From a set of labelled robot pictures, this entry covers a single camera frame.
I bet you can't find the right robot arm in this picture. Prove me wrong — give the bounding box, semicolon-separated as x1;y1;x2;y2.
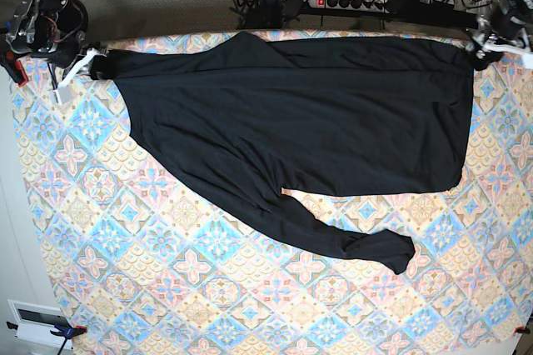
6;0;88;69

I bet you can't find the blue orange clamp upper left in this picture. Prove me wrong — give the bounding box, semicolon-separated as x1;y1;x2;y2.
1;25;28;87

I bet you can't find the bundle of black cables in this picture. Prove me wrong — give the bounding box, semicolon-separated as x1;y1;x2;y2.
227;0;292;29

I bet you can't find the white floor vent box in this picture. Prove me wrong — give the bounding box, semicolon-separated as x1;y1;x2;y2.
7;299;69;348

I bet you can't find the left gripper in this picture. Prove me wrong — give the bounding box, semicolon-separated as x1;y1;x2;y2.
478;12;529;45

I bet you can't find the black t-shirt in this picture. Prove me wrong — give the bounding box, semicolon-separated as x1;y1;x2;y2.
92;32;474;274

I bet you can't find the blue orange clamp lower left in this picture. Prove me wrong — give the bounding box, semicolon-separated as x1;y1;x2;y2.
6;322;87;340

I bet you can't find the blue orange clamp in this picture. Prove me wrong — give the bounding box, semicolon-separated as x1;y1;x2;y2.
1;25;28;87
6;322;87;340

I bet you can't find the patterned tablecloth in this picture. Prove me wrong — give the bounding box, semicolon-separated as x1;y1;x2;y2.
10;55;532;354

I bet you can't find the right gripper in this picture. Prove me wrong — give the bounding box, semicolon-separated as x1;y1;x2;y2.
45;40;84;69

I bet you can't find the white power strip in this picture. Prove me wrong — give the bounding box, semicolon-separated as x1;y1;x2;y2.
307;0;388;13

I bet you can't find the orange clamp lower right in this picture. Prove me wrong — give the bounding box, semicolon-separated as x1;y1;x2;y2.
514;326;531;335

